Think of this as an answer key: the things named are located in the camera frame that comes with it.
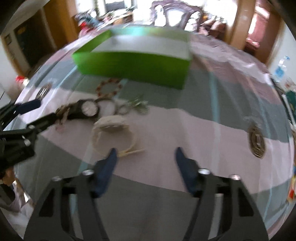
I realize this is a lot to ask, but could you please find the cream wrist watch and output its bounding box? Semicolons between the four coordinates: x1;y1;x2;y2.
90;115;144;158

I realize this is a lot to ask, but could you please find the carved wooden chair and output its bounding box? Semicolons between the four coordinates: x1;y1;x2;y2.
151;1;204;32

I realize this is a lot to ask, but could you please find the black wrist watch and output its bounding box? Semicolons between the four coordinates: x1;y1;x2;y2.
56;99;100;121

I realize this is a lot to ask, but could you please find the plastic water bottle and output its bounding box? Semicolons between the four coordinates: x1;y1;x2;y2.
273;56;290;82

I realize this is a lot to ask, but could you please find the pile of clothes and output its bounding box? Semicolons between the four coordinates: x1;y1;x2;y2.
74;12;104;30

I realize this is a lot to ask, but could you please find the red white bead bracelet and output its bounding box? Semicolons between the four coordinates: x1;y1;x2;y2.
95;78;124;99

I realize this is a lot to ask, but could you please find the green cardboard box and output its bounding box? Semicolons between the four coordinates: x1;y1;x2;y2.
72;25;192;89

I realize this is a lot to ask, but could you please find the striped bed sheet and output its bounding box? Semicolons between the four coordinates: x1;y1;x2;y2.
1;28;295;240

